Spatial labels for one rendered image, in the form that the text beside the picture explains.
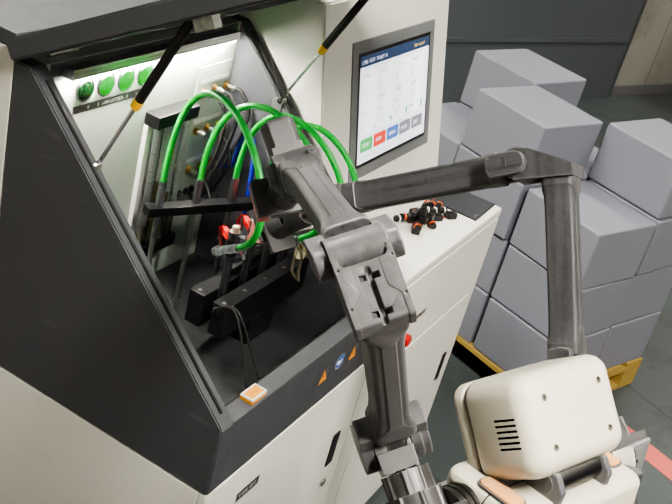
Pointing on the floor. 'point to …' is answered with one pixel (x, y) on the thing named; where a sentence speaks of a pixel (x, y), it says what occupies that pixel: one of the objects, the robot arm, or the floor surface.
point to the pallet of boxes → (527, 218)
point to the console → (309, 104)
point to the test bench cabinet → (81, 457)
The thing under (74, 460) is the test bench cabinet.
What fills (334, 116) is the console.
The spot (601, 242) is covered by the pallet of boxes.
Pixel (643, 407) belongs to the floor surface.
